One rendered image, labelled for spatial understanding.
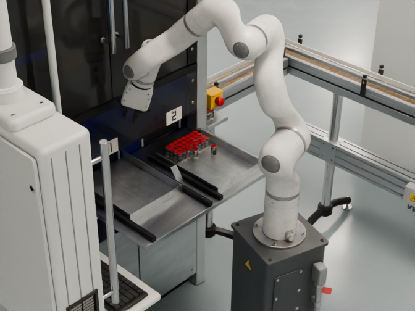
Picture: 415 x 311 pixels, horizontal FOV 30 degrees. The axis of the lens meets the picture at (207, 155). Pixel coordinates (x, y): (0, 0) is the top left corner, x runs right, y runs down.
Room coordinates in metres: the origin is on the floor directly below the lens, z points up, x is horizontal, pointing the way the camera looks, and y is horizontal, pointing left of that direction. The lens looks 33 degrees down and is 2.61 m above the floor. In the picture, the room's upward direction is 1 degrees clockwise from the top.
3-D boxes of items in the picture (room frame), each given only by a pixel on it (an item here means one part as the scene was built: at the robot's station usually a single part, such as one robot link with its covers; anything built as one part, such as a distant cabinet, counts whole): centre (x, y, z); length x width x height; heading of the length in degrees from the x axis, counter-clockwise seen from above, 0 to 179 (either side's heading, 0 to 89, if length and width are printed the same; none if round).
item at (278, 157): (2.13, -0.24, 1.16); 0.19 x 0.12 x 0.24; 151
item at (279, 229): (2.16, -0.26, 0.95); 0.19 x 0.19 x 0.18
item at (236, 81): (3.21, -0.11, 0.92); 0.69 x 0.16 x 0.16; 136
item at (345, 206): (3.29, -0.63, 0.07); 0.50 x 0.08 x 0.14; 136
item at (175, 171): (2.41, 0.08, 0.91); 0.14 x 0.03 x 0.06; 47
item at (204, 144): (2.63, 0.06, 0.90); 0.18 x 0.02 x 0.05; 136
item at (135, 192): (2.39, 0.31, 0.90); 0.34 x 0.26 x 0.04; 46
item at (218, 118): (2.94, 0.01, 0.87); 0.14 x 0.13 x 0.02; 46
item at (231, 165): (2.57, -0.01, 0.90); 0.34 x 0.26 x 0.04; 46
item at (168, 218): (2.47, 0.14, 0.87); 0.70 x 0.48 x 0.02; 136
